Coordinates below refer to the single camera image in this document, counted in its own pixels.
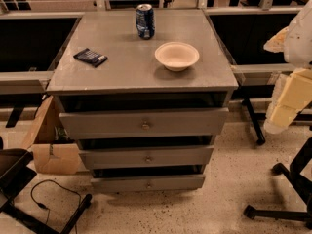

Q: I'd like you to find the grey bottom drawer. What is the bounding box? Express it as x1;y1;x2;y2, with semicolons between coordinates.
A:
91;174;205;193

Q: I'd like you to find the black cable on floor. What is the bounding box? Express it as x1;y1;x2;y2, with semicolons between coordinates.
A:
29;178;83;234

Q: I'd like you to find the black chair left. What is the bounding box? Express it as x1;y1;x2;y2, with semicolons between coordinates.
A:
0;148;92;234

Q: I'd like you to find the grey desk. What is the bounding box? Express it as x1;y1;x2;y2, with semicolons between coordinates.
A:
204;6;312;146
0;12;82;128

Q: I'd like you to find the blue soda can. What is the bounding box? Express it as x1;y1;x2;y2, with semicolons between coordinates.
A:
136;4;155;39

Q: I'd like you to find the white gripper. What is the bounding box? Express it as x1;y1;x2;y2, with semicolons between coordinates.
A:
264;68;312;134

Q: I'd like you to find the black chair base right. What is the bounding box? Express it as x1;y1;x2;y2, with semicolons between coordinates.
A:
244;137;312;229

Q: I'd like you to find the white paper bowl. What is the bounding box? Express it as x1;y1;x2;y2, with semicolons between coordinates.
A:
155;42;200;71

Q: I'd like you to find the cardboard box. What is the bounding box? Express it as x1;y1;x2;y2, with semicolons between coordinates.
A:
21;97;81;175

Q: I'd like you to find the grey drawer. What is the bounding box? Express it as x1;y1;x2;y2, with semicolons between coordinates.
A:
79;146;213;170
91;174;205;193
59;108;228;139

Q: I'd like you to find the grey middle drawer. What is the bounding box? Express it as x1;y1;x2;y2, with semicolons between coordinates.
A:
79;146;213;170

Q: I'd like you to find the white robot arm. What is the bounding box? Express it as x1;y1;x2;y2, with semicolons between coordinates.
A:
264;1;312;134

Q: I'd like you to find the grey top drawer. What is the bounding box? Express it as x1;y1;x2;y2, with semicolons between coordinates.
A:
59;108;228;139

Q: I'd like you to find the grey drawer cabinet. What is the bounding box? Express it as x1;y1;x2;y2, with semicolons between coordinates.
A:
47;10;238;178

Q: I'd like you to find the left grey desk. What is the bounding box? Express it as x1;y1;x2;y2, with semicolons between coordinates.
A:
0;12;82;128

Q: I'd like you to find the right grey desk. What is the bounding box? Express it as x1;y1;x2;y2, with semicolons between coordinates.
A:
204;6;312;146

